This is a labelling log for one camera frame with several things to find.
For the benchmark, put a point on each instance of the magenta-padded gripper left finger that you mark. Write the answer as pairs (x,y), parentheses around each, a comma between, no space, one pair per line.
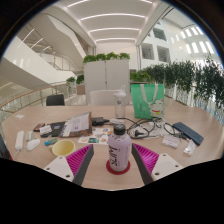
(58,168)

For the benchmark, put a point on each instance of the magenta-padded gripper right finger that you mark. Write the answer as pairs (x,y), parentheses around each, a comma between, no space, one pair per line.
(165,166)

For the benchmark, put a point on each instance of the yellow cup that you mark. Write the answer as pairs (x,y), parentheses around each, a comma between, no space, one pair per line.
(63,148)

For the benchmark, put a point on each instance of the white label box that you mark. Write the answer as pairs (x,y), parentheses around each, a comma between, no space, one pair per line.
(171,141)

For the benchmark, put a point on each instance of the small blue green packet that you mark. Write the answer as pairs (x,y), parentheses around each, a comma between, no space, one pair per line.
(50,141)

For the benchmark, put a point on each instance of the clear plastic packet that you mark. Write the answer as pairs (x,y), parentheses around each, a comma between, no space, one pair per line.
(189,147)

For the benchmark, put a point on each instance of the white computer mouse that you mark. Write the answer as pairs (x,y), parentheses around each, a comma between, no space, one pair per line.
(33,144)

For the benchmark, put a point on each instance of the black tablet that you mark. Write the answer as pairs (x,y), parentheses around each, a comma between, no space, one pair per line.
(57,128)

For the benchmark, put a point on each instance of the white card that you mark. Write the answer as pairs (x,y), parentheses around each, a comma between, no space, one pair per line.
(45,130)

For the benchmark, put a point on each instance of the dark blue flat case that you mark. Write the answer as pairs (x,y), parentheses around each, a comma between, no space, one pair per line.
(188,132)

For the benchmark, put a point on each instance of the small white oval device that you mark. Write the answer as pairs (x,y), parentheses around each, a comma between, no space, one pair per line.
(30,135)

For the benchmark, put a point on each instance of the dark red phone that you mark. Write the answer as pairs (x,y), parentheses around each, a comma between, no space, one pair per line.
(39,127)

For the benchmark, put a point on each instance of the printed booklet in sleeve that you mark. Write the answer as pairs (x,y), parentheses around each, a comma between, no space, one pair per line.
(77,125)

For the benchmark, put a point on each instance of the lilac drink bottle black cap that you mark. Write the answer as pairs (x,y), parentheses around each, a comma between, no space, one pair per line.
(119,150)

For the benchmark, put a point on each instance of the colourful sticker sheet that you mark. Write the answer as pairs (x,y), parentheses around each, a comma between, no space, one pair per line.
(96,137)

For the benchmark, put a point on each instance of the flat round red coaster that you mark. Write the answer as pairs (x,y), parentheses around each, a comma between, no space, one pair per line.
(109,168)

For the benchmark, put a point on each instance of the black power adapter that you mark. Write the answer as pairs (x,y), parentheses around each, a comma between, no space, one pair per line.
(98,121)

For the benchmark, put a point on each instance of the white paper slip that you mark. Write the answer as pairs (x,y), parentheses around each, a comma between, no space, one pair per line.
(20,116)

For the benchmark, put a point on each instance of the black chair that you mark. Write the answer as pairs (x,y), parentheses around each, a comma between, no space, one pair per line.
(55,100)

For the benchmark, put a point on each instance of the green tote bag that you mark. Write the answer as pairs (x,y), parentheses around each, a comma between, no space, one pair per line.
(146,100)

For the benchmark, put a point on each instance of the clear shaker bottle white lid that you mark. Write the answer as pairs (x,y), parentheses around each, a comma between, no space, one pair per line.
(120,101)

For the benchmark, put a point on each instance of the white chair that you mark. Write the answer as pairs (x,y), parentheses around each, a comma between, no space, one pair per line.
(101,98)

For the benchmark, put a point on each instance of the small potted plants planter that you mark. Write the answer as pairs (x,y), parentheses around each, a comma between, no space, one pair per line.
(79,83)

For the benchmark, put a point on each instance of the green hedge plants row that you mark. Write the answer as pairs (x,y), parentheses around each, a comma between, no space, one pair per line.
(186,78)

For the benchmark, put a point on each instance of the white planter cabinet with plants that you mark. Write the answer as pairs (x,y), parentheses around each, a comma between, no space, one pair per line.
(106,78)

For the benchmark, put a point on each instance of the ceiling light strips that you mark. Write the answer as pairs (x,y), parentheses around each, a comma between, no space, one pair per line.
(111,29)

